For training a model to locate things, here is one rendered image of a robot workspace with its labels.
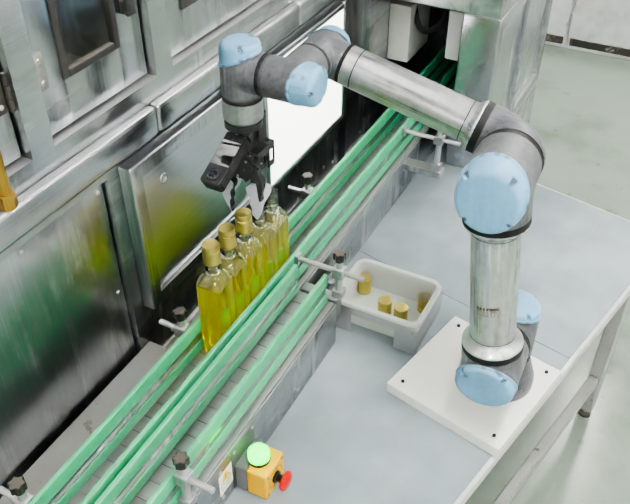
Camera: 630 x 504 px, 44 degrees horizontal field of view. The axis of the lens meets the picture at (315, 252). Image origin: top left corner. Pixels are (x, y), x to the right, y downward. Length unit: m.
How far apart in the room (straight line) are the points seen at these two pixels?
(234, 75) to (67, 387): 0.66
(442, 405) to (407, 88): 0.69
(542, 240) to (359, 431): 0.84
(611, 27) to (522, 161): 3.90
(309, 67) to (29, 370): 0.71
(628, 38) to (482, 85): 2.90
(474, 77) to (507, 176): 1.11
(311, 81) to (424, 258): 0.90
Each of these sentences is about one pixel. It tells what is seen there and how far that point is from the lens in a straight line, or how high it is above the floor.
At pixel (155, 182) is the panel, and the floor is 1.25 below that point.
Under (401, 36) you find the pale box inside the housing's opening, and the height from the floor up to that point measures 1.08.
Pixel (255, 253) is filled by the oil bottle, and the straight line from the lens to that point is 1.60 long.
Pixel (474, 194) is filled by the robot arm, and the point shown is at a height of 1.37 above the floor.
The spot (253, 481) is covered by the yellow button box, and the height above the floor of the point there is 0.80.
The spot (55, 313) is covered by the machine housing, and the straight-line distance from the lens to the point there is 1.46.
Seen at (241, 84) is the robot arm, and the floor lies 1.45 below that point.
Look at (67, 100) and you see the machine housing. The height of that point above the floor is 1.48.
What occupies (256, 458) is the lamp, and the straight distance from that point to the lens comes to 1.52.
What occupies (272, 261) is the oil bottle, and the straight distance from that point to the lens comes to 1.68.
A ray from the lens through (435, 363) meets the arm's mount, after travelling 1.79.
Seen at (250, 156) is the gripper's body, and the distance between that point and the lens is 1.47.
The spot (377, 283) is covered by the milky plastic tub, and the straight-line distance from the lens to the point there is 1.96.
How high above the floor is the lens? 2.08
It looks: 39 degrees down
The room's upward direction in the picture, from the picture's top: straight up
